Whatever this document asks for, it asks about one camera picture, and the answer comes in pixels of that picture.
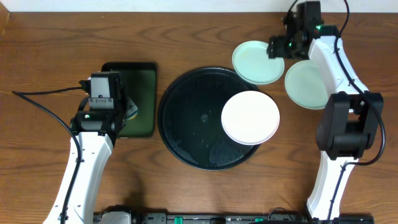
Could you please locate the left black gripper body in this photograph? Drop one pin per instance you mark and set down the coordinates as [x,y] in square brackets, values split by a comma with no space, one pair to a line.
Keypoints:
[125,101]

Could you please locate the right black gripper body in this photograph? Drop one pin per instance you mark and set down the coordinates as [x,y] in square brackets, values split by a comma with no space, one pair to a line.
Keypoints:
[273,48]

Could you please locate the green yellow sponge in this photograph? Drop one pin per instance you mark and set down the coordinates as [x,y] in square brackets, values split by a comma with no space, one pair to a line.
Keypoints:
[131,109]

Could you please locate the mint plate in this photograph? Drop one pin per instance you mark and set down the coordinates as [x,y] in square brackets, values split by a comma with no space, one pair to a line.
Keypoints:
[252,63]
[304,85]

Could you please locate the white plate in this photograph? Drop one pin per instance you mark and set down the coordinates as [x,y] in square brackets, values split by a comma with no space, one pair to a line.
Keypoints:
[250,117]

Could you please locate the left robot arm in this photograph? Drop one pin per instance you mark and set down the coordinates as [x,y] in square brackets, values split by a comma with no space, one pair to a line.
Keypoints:
[94,129]

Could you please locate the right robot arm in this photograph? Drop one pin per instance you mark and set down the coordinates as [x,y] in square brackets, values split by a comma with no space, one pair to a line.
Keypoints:
[351,131]

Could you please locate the black rectangular tray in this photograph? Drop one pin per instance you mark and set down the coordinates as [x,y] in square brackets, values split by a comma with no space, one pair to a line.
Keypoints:
[141,81]

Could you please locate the black round tray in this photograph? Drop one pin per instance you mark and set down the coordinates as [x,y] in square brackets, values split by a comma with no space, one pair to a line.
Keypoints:
[189,119]

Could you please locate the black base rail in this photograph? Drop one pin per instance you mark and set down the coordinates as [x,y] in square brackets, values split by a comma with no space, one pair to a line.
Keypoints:
[122,214]

